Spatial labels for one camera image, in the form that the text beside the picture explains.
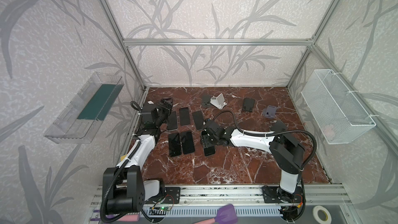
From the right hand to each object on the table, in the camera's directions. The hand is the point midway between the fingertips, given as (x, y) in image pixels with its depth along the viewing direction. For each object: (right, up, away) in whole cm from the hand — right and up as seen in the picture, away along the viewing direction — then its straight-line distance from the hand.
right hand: (204, 135), depth 89 cm
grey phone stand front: (+48, +4, +10) cm, 49 cm away
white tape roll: (+51, -29, -20) cm, 62 cm away
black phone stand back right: (+29, +18, +15) cm, 38 cm away
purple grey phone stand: (+44, +13, +14) cm, 48 cm away
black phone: (-4, +9, +14) cm, 17 cm away
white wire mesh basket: (+57, +14, -26) cm, 64 cm away
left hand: (-16, +22, -6) cm, 28 cm away
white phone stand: (+9, +20, +16) cm, 27 cm away
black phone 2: (-14, +10, +13) cm, 21 cm away
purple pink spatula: (+10, -30, -21) cm, 38 cm away
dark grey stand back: (+1, +21, +20) cm, 29 cm away
